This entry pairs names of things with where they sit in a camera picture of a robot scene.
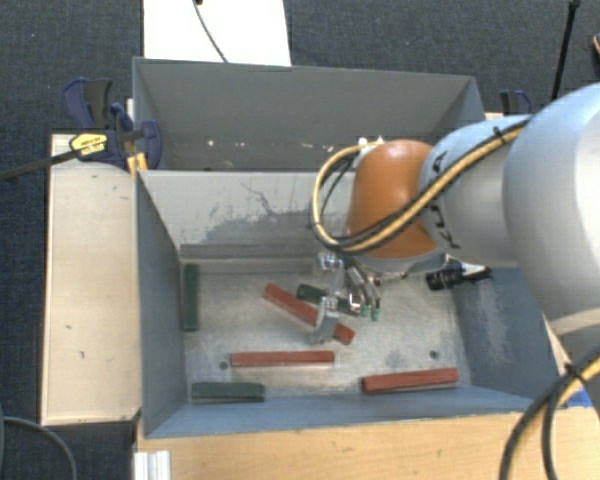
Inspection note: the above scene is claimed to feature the pale wood board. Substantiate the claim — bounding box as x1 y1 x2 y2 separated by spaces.
39 132 144 427

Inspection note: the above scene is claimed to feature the red-brown flat block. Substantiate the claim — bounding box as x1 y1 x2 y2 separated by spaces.
360 367 461 396
263 283 357 346
229 350 336 369

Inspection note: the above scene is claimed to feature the dark green flat block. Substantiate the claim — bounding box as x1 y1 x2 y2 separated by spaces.
181 263 201 333
190 381 267 404
296 282 332 306

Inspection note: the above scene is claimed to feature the grey metal bin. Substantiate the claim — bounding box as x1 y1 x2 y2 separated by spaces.
131 56 589 440

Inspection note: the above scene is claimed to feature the black cylinder on white bracket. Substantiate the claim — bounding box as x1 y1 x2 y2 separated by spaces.
426 261 494 292

